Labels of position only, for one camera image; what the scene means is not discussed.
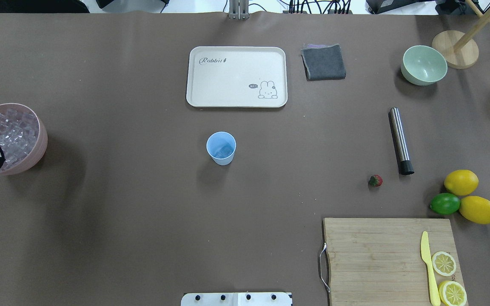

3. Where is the red strawberry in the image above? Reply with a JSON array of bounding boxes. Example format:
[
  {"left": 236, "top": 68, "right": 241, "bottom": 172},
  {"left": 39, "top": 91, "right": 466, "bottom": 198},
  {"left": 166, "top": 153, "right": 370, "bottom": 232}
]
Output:
[{"left": 368, "top": 174, "right": 383, "bottom": 187}]

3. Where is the wooden mug tree stand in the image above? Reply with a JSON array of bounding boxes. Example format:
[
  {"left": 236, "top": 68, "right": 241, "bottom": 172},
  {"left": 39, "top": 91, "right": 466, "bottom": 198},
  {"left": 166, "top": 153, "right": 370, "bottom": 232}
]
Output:
[{"left": 432, "top": 0, "right": 490, "bottom": 69}]

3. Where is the lemon half slice lower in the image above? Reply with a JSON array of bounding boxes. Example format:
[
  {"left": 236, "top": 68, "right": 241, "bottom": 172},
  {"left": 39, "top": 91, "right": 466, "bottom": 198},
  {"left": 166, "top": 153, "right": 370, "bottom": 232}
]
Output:
[{"left": 431, "top": 251, "right": 457, "bottom": 277}]

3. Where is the lemon half slice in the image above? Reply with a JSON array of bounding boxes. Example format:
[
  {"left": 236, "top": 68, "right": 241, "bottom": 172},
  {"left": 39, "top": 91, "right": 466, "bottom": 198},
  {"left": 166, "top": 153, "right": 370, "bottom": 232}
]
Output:
[
  {"left": 438, "top": 280, "right": 468, "bottom": 306},
  {"left": 431, "top": 251, "right": 457, "bottom": 277}
]

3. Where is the grey folded cloth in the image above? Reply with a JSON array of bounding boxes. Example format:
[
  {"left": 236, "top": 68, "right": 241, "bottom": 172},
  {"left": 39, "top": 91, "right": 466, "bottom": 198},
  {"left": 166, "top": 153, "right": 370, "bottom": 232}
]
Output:
[{"left": 301, "top": 43, "right": 347, "bottom": 81}]

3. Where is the green lime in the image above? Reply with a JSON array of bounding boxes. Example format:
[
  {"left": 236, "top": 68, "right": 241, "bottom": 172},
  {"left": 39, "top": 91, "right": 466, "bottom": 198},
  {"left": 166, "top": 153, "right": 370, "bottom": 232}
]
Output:
[{"left": 429, "top": 193, "right": 461, "bottom": 215}]

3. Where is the pink bowl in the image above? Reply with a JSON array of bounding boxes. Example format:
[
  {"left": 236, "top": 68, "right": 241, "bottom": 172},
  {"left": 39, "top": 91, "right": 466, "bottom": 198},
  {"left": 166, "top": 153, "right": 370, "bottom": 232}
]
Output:
[{"left": 0, "top": 103, "right": 48, "bottom": 176}]

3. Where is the yellow lemon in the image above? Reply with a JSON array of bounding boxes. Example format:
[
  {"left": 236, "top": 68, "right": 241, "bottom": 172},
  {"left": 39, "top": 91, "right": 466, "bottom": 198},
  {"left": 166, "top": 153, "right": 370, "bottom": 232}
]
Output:
[
  {"left": 459, "top": 195, "right": 490, "bottom": 225},
  {"left": 444, "top": 169, "right": 479, "bottom": 196}
]

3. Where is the bamboo cutting board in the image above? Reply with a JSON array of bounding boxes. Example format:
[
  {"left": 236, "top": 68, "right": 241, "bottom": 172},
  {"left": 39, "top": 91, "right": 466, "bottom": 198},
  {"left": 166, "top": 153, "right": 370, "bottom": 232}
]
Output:
[{"left": 322, "top": 218, "right": 459, "bottom": 306}]

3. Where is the light blue plastic cup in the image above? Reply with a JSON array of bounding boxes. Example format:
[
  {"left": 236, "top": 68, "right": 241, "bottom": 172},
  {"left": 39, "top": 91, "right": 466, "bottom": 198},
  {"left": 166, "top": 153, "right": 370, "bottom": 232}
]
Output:
[{"left": 206, "top": 131, "right": 236, "bottom": 165}]

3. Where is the mint green bowl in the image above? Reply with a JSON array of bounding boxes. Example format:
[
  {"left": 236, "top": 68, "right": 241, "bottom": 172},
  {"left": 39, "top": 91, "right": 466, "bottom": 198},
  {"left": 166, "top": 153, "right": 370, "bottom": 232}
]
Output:
[{"left": 400, "top": 45, "right": 448, "bottom": 86}]

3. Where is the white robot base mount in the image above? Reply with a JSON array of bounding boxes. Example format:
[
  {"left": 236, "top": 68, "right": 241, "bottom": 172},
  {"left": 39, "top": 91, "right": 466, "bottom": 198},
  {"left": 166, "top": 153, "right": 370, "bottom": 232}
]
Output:
[{"left": 180, "top": 291, "right": 293, "bottom": 306}]

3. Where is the steel muddler black tip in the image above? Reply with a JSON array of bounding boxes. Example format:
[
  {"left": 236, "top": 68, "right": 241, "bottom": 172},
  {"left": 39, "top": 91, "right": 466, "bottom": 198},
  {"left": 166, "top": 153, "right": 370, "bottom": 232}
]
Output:
[{"left": 388, "top": 107, "right": 414, "bottom": 176}]

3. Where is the lemon half slice upper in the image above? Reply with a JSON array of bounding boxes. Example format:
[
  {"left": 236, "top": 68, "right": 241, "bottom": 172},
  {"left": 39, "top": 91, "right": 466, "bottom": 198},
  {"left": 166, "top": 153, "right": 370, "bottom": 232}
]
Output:
[{"left": 438, "top": 280, "right": 468, "bottom": 306}]

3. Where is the yellow plastic knife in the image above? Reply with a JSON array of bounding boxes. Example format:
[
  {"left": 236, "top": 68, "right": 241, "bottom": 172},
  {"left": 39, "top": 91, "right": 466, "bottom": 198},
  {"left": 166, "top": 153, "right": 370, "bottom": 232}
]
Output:
[{"left": 420, "top": 231, "right": 441, "bottom": 306}]

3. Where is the cream rabbit tray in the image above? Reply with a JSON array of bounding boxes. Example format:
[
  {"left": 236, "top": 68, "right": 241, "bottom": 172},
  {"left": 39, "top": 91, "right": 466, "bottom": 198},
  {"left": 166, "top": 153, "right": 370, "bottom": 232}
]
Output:
[{"left": 185, "top": 46, "right": 288, "bottom": 108}]

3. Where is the yellow lemon lower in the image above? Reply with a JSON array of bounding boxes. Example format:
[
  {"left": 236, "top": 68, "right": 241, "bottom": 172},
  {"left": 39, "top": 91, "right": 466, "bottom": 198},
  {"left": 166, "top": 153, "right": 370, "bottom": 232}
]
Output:
[{"left": 444, "top": 169, "right": 479, "bottom": 196}]

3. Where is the yellow lemon upper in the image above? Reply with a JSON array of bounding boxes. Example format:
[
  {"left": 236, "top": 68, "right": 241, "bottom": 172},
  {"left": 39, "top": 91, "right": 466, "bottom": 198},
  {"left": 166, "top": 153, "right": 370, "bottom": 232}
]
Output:
[{"left": 459, "top": 195, "right": 490, "bottom": 225}]

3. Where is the clear ice cubes pile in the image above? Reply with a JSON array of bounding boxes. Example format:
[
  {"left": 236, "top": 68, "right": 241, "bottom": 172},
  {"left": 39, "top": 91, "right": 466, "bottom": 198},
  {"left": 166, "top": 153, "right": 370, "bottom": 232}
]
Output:
[{"left": 0, "top": 105, "right": 40, "bottom": 172}]

